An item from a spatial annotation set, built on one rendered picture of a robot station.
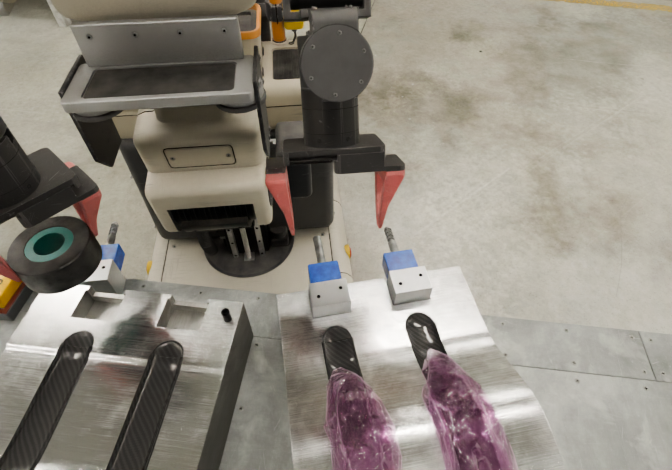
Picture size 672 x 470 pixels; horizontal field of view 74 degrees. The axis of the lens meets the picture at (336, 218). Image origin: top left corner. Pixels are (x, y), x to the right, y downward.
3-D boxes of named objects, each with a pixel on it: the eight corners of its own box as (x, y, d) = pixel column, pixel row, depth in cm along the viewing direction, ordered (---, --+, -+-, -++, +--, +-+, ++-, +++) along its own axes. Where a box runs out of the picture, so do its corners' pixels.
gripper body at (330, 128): (386, 163, 44) (386, 86, 41) (284, 171, 43) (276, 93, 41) (375, 149, 50) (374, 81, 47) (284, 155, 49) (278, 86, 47)
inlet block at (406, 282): (369, 241, 69) (371, 218, 65) (400, 236, 70) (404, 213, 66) (391, 314, 61) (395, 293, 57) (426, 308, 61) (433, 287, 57)
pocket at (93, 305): (99, 300, 59) (88, 285, 57) (137, 304, 59) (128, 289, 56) (83, 331, 56) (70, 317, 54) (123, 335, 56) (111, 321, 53)
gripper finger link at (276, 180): (340, 242, 47) (336, 155, 43) (272, 248, 46) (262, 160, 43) (334, 218, 53) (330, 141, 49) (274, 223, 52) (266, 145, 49)
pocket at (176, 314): (177, 308, 59) (169, 293, 56) (216, 312, 58) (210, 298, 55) (164, 340, 56) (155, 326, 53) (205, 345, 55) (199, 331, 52)
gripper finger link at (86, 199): (127, 237, 49) (92, 174, 42) (64, 277, 45) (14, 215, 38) (97, 207, 52) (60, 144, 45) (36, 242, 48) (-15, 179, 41)
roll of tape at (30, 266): (43, 308, 45) (25, 289, 42) (11, 264, 49) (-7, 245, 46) (116, 261, 49) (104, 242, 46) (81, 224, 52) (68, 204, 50)
